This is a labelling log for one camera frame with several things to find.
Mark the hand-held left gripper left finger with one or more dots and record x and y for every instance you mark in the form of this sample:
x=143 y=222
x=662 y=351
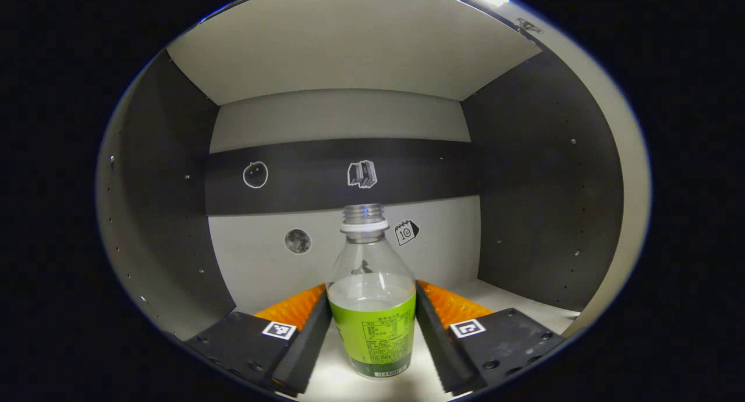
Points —
x=308 y=349

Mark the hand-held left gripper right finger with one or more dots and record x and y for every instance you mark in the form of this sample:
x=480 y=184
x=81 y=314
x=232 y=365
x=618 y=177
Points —
x=433 y=349

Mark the clear bottle with green label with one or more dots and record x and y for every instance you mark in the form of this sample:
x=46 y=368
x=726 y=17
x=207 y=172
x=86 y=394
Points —
x=372 y=326

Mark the white and grey cabinet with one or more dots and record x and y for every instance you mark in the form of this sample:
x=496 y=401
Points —
x=349 y=117

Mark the white cabinet door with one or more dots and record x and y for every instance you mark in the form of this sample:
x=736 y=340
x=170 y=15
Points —
x=634 y=175
x=110 y=204

